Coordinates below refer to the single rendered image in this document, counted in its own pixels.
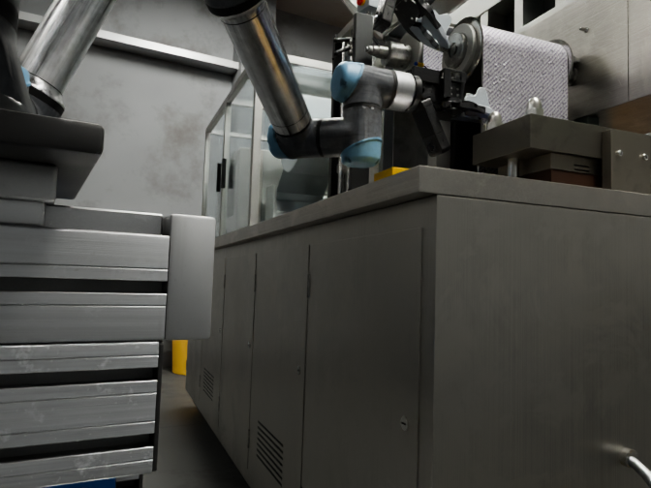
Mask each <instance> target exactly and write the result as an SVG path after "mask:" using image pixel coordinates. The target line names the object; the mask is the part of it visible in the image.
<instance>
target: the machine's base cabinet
mask: <svg viewBox="0 0 651 488"><path fill-rule="evenodd" d="M185 389H186V391H187V392H188V394H189V395H190V397H191V398H192V400H193V402H194V404H195V405H196V407H197V408H198V411H200V413H201V415H202V417H203V418H204V420H205V421H206V423H207V424H208V426H209V427H210V429H211V430H212V432H213V433H214V435H215V437H216V438H217V440H218V441H219V443H220V444H221V445H222V446H223V448H224V451H226V452H227V454H228V455H229V457H230V459H231V460H232V462H233V464H234V465H235V467H236V468H237V470H238V471H239V473H240V474H241V476H242V477H243V479H244V481H245V482H246V484H247V485H248V487H249V488H649V486H648V485H647V484H646V482H645V481H644V480H643V478H642V477H641V476H640V475H639V474H638V473H637V472H636V471H635V470H634V469H633V468H628V467H625V466H623V465H621V463H620V461H619V453H620V451H621V450H622V449H623V448H625V447H627V448H630V449H633V450H635V451H636V453H637V455H638V460H639V461H640V462H641V463H642V464H643V465H644V466H645V467H646V468H647V469H648V470H649V471H650V472H651V217H642V216H633V215H624V214H615V213H605V212H597V211H587V210H578V209H570V208H560V207H551V206H541V205H533V204H524V203H514V202H505V201H497V200H487V199H478V198H461V197H452V196H442V195H436V196H432V197H428V198H421V199H417V200H413V201H409V202H405V203H401V204H397V205H393V206H390V207H386V208H382V209H377V210H373V211H369V212H365V213H361V214H357V215H354V216H350V217H346V218H342V219H338V220H334V221H330V222H326V223H322V224H318V225H315V226H311V227H307V228H303V229H296V230H292V231H288V232H284V233H280V234H276V235H272V236H269V237H265V238H261V239H257V240H253V241H249V242H245V243H241V244H237V245H233V246H230V247H226V248H222V249H218V250H214V265H213V286H212V306H211V326H210V337H209V338H208V339H206V340H188V345H187V360H186V383H185Z"/></svg>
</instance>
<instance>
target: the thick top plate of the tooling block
mask: <svg viewBox="0 0 651 488"><path fill-rule="evenodd" d="M610 129H611V128H607V127H601V126H596V125H590V124H585V123H580V122H574V121H570V120H564V119H559V118H554V117H548V116H543V115H538V114H533V113H530V114H527V115H524V116H522V117H519V118H517V119H514V120H513V121H510V122H507V123H505V124H502V125H500V126H497V127H494V128H492V129H489V130H487V131H484V132H482V133H479V134H476V135H474V136H473V166H479V167H487V168H499V167H502V166H506V165H507V164H508V159H510V158H518V159H519V162H520V161H524V160H527V159H531V158H535V157H538V156H541V155H544V154H548V153H556V154H562V155H569V156H575V157H581V158H587V159H594V160H600V161H602V160H603V154H602V132H603V131H607V130H610Z"/></svg>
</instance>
